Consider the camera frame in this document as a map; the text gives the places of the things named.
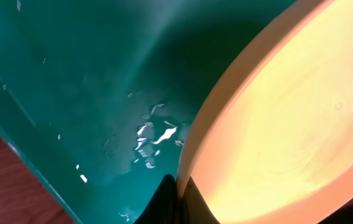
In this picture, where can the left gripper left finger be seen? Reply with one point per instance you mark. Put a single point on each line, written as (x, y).
(162, 205)

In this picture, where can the teal plastic tray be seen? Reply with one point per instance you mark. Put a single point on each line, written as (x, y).
(97, 97)

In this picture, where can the light green plate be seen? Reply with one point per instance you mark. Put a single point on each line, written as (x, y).
(273, 141)

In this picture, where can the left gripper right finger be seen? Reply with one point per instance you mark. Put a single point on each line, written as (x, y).
(194, 209)

